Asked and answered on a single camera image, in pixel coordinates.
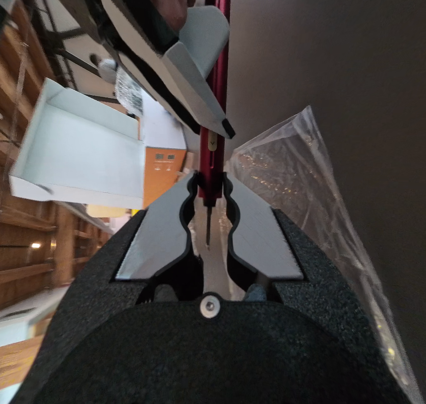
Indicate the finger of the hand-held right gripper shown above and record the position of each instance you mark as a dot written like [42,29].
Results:
[199,87]
[139,47]

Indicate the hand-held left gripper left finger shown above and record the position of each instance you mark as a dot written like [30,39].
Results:
[156,234]

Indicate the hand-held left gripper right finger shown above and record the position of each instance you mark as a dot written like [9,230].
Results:
[263,241]

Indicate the clear plastic bag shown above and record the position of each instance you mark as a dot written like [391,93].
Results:
[299,194]

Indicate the red electric screwdriver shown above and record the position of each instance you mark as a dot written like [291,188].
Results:
[214,164]

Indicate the person's right hand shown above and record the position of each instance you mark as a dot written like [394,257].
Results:
[171,1]

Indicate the bubble wrap packet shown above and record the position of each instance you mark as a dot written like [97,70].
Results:
[129,91]

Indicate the orange cardboard box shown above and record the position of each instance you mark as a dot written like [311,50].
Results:
[163,177]

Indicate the open white cardboard box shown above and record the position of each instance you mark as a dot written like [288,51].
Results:
[83,144]

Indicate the wooden shelving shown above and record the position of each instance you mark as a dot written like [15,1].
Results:
[26,237]

